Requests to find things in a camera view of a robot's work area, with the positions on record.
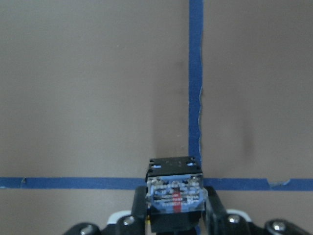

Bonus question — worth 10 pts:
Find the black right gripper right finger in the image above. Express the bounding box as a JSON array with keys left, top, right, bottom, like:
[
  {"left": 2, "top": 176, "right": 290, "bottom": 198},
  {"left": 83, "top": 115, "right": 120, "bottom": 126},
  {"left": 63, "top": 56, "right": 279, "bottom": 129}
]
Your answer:
[{"left": 203, "top": 186, "right": 226, "bottom": 235}]

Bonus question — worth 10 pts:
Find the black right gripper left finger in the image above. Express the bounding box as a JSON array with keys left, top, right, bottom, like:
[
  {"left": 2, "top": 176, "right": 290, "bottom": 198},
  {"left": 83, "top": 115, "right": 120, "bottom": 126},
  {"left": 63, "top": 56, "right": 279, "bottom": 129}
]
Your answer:
[{"left": 131, "top": 186, "right": 147, "bottom": 235}]

